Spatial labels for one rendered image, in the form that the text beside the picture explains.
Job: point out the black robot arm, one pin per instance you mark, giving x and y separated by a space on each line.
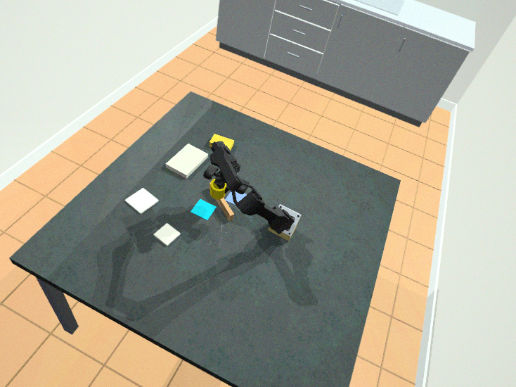
278 219

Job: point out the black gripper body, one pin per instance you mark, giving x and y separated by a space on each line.
211 170

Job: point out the tan wooden plank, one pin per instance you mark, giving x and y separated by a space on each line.
224 206

